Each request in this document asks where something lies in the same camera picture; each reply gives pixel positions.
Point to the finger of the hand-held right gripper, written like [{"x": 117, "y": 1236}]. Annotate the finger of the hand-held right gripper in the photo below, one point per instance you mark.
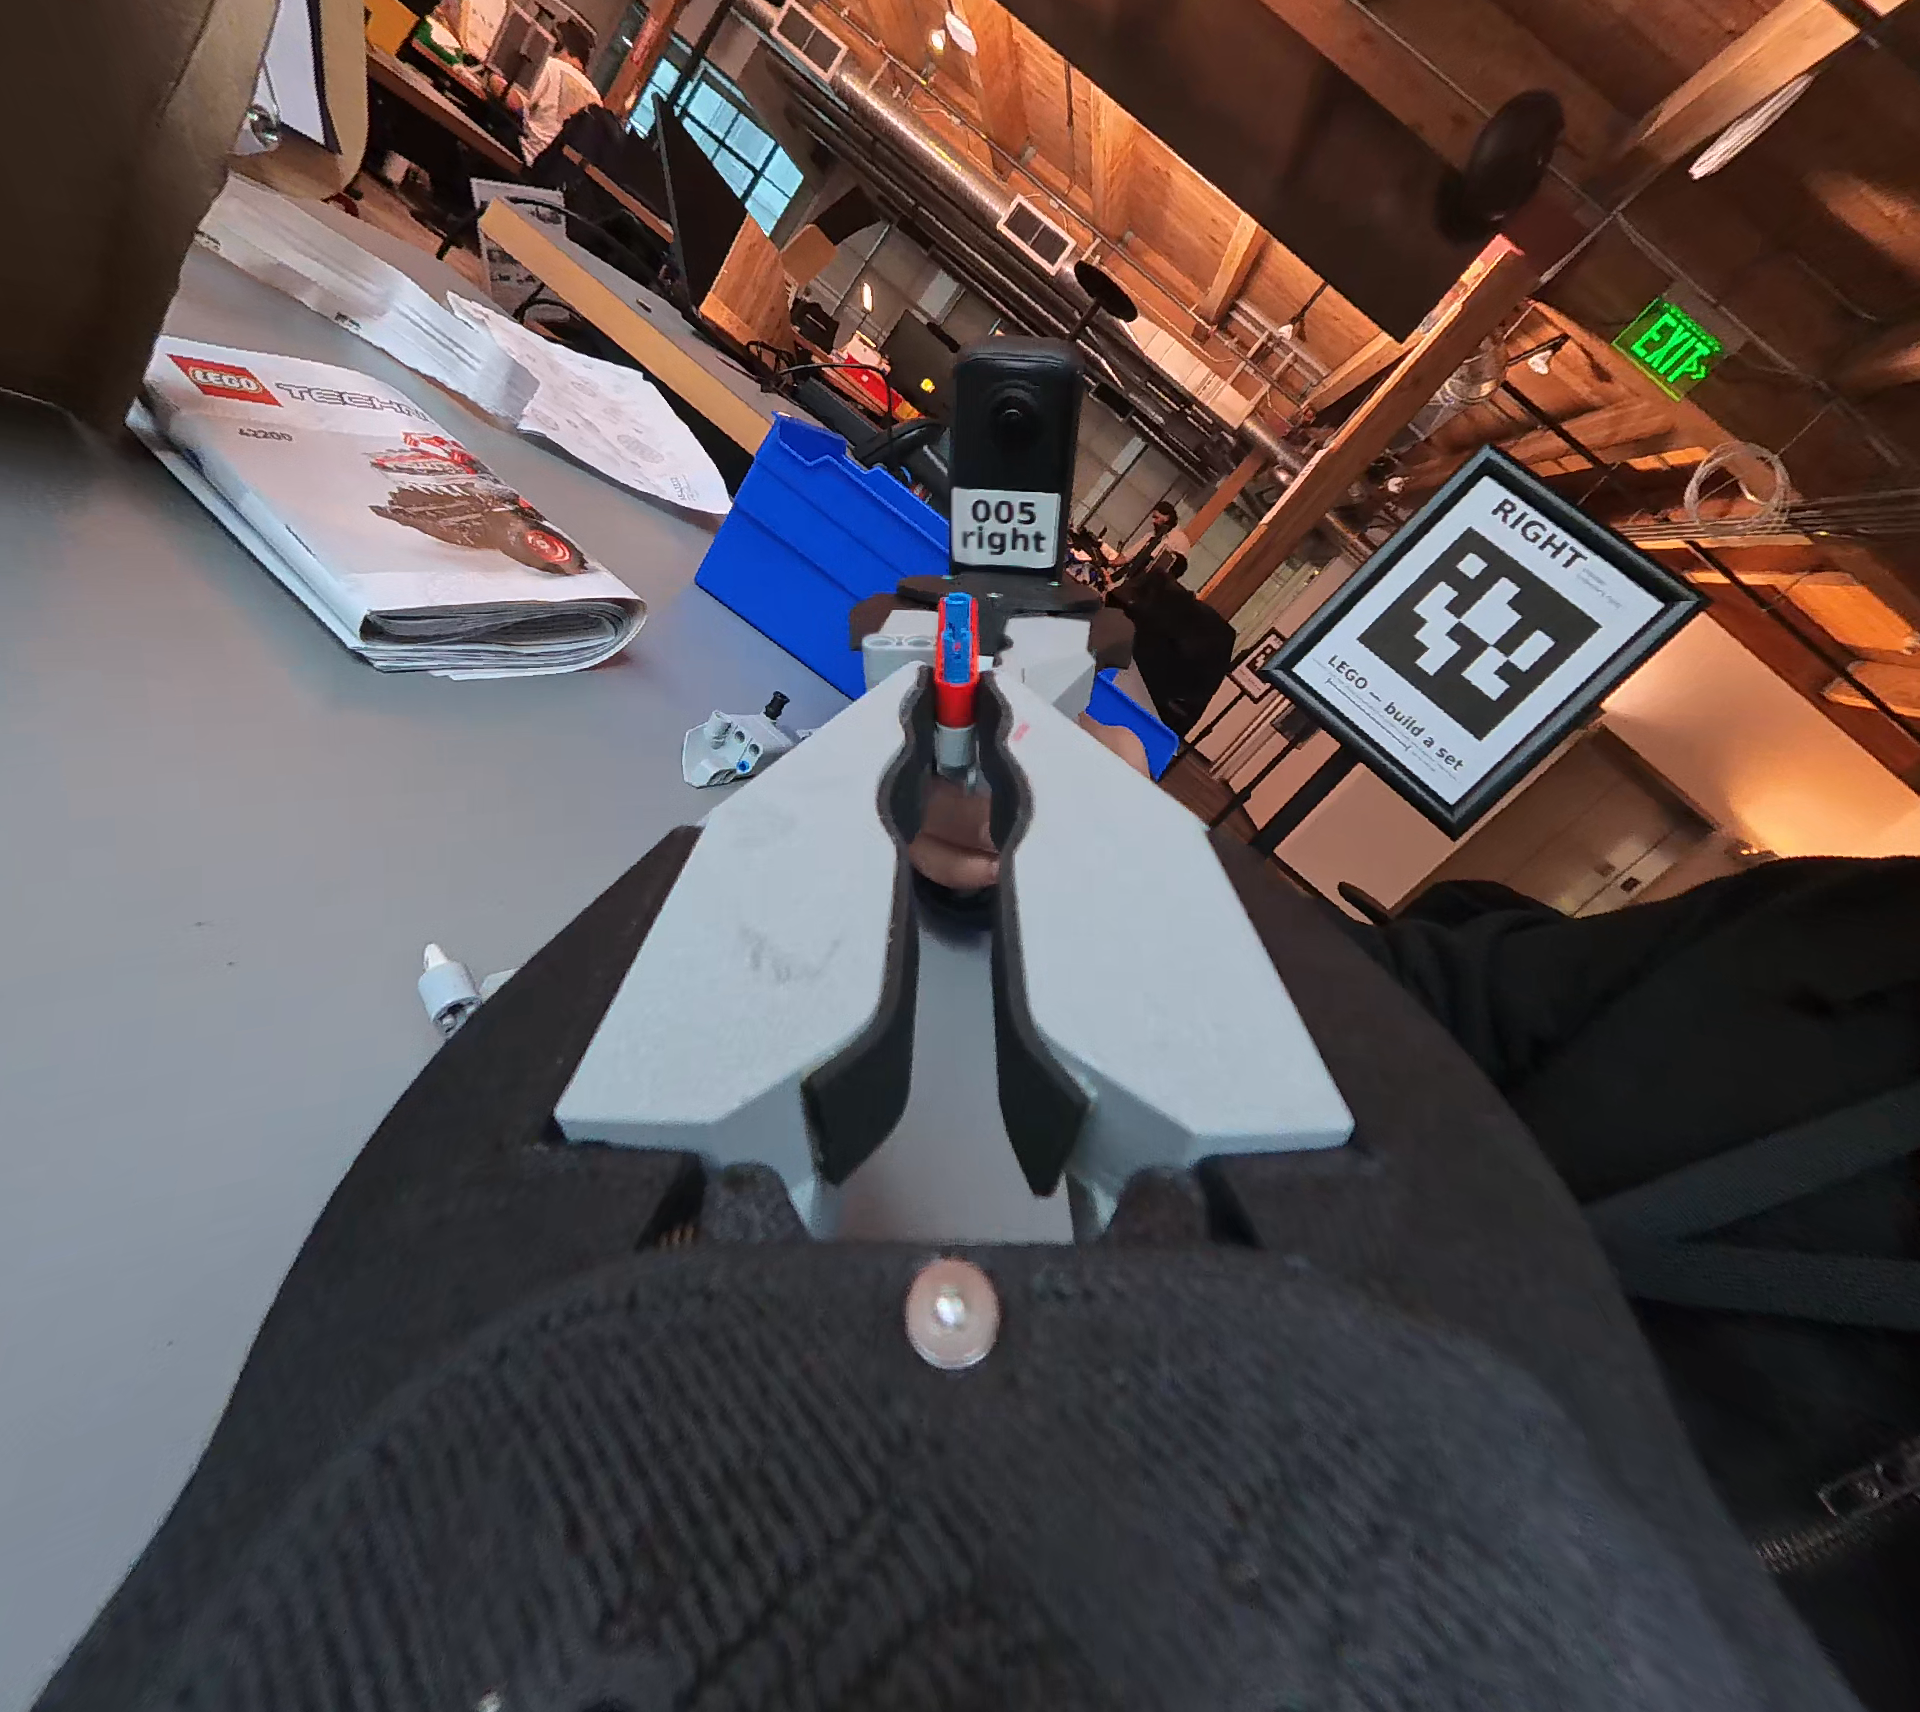
[
  {"x": 901, "y": 653},
  {"x": 1048, "y": 663}
]

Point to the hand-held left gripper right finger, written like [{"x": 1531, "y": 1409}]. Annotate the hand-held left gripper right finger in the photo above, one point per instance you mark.
[{"x": 1186, "y": 961}]

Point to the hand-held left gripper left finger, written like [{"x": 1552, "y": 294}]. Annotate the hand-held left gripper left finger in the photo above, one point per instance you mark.
[{"x": 720, "y": 961}]

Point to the red toy brick beam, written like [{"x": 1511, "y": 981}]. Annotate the red toy brick beam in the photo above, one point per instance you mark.
[{"x": 955, "y": 655}]

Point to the grey toy brick assembly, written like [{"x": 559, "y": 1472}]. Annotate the grey toy brick assembly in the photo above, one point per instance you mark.
[{"x": 730, "y": 746}]

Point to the toy brick claw piece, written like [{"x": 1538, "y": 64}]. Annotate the toy brick claw piece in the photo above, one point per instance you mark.
[{"x": 444, "y": 984}]

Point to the person's right forearm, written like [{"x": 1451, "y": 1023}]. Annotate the person's right forearm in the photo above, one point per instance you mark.
[{"x": 1650, "y": 994}]

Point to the person's right hand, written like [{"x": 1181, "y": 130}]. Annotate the person's right hand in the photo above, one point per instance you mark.
[{"x": 955, "y": 843}]

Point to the black office chair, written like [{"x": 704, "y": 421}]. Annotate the black office chair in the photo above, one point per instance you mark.
[{"x": 1186, "y": 655}]

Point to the blue plastic bin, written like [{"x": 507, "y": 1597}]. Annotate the blue plastic bin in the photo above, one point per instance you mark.
[{"x": 809, "y": 543}]

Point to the white air vent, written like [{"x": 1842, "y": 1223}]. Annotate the white air vent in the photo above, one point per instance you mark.
[
  {"x": 1040, "y": 232},
  {"x": 809, "y": 38}
]

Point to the printed white paper sheet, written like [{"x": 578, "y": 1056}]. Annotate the printed white paper sheet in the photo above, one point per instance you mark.
[{"x": 599, "y": 407}]

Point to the black monitor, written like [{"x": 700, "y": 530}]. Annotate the black monitor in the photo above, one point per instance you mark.
[{"x": 697, "y": 198}]

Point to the framed marker sign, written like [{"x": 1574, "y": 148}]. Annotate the framed marker sign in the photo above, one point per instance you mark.
[{"x": 1500, "y": 630}]

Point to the instruction booklet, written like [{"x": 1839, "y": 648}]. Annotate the instruction booklet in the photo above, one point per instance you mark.
[{"x": 373, "y": 497}]

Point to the white instruction sheets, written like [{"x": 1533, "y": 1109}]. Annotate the white instruction sheets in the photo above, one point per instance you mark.
[{"x": 347, "y": 287}]

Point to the green exit sign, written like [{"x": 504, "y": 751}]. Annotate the green exit sign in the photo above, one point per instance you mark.
[{"x": 1669, "y": 348}]

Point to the opened cardboard box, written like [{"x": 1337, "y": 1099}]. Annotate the opened cardboard box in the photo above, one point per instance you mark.
[{"x": 105, "y": 91}]

